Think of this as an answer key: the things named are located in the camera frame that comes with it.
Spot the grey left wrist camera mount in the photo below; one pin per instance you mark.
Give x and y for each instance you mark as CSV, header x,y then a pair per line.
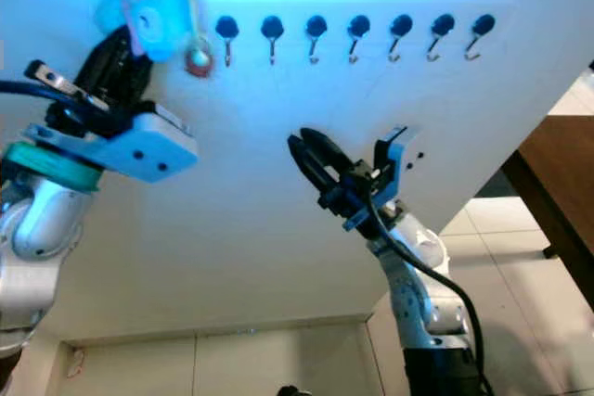
x,y
148,150

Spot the dark brown wooden table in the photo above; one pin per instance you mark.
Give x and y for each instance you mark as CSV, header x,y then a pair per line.
x,y
557,183

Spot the black capped metal hook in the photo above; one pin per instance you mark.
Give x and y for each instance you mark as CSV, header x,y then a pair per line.
x,y
401,23
483,22
443,23
226,25
359,24
316,24
272,25

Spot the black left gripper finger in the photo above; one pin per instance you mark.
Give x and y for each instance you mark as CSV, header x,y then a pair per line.
x,y
102,57
135,73

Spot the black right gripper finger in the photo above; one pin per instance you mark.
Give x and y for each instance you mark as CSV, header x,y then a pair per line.
x,y
316,169
329,155

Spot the white hook board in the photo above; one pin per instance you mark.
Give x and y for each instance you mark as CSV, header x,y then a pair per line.
x,y
241,257

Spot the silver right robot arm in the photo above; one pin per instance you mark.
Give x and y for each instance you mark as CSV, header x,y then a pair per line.
x,y
422,294

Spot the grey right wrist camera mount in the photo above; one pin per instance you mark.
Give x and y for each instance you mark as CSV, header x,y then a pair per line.
x,y
399,150

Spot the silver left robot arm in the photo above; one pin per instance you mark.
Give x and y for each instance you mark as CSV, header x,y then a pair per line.
x,y
37,229

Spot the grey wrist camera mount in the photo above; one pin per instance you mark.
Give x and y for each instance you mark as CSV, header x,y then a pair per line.
x,y
148,150
399,150

